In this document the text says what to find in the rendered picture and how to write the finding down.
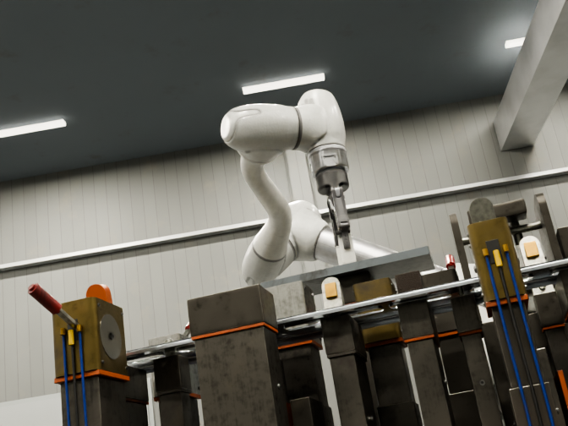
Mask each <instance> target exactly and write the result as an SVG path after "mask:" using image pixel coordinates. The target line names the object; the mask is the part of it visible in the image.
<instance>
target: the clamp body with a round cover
mask: <svg viewBox="0 0 568 426"><path fill-rule="evenodd" d="M352 287H353V291H352V293H353V294H354V296H355V301H356V303H357V302H362V301H365V300H370V299H374V298H381V297H385V296H390V295H393V294H396V293H397V290H396V288H395V285H394V284H393V282H392V280H391V279H390V278H389V277H386V278H381V279H377V280H372V281H366V282H362V283H358V284H355V285H353V286H352ZM362 332H363V339H364V345H365V349H366V351H367V352H369V359H370V363H371V368H372V373H373V377H374V386H375V390H376V395H377V399H378V404H379V407H377V413H378V418H379V422H380V426H423V423H422V419H421V414H420V410H419V405H418V404H417V403H416V402H415V397H414V393H413V388H412V381H411V376H410V373H409V368H408V364H407V356H406V352H405V348H406V347H407V344H406V343H405V340H404V339H403V334H402V330H401V322H396V323H392V324H388V325H381V326H376V327H372V328H368V329H363V330H362Z"/></svg>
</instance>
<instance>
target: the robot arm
mask: <svg viewBox="0 0 568 426"><path fill-rule="evenodd" d="M221 137H222V138H223V140H224V142H225V143H226V144H227V145H228V146H230V147H231V148H233V149H234V150H237V151H238V153H239V155H240V156H241V171H242V174H243V177H244V179H245V181H246V183H247V185H248V186H249V187H250V188H251V190H252V191H253V193H254V195H255V196H256V197H257V199H258V200H259V202H260V203H261V204H262V205H263V207H264V208H265V210H266V212H267V214H268V216H269V219H268V221H267V222H266V223H265V225H264V226H263V227H262V229H261V230H260V231H259V233H258V234H257V235H256V236H255V238H254V240H253V242H252V243H251V244H250V245H249V247H248V250H247V252H246V254H245V256H244V259H243V264H242V273H243V279H244V281H246V283H247V285H248V286H252V285H255V284H260V283H261V282H266V281H273V280H275V279H276V277H277V276H279V275H280V274H281V273H282V272H283V271H284V270H285V269H286V268H287V267H288V266H289V265H290V264H291V263H292V262H293V261H316V260H320V261H323V262H325V263H328V264H330V265H334V266H338V265H344V264H348V263H352V262H356V261H360V260H364V259H371V258H375V257H379V256H383V255H387V254H394V253H398V252H396V251H394V250H392V249H389V248H385V247H382V246H379V245H377V244H374V243H371V242H368V241H365V240H362V239H360V238H355V237H354V236H352V234H351V233H350V231H351V230H350V228H349V227H350V226H351V224H350V222H349V218H348V214H347V207H346V203H345V195H344V194H343V192H345V191H347V190H348V188H349V181H348V176H347V172H348V171H349V165H348V160H347V151H346V147H345V141H346V132H345V127H344V122H343V119H342V115H341V111H340V108H339V106H338V104H337V102H336V99H335V97H334V96H333V95H332V94H331V93H330V92H329V91H327V90H320V89H317V90H309V91H307V92H306V93H304V94H303V96H302V97H301V99H300V101H299V103H298V106H283V105H277V104H251V105H245V106H238V107H235V108H233V109H232V110H230V111H229V112H228V113H227V114H226V115H225V116H224V118H223V119H222V122H221ZM284 150H297V151H301V152H303V153H308V159H309V165H310V168H311V172H312V177H313V178H315V182H316V187H317V191H318V193H319V194H321V195H326V196H329V197H327V201H326V203H327V207H328V208H329V213H330V220H331V225H332V229H331V228H330V226H329V225H328V224H327V223H326V221H324V220H322V218H321V215H320V212H319V211H318V209H317V208H316V207H315V206H314V205H312V204H311V203H309V202H307V201H303V200H299V201H294V202H292V203H290V204H288V203H287V200H286V199H285V198H284V196H283V195H282V194H281V192H280V190H279V189H278V188H277V186H276V185H275V184H274V183H273V182H272V180H271V179H270V177H269V176H268V175H267V173H266V172H265V170H264V164H269V163H271V162H273V161H274V160H275V159H276V158H277V157H278V156H279V155H281V154H282V153H283V151H284ZM260 285H261V284H260Z"/></svg>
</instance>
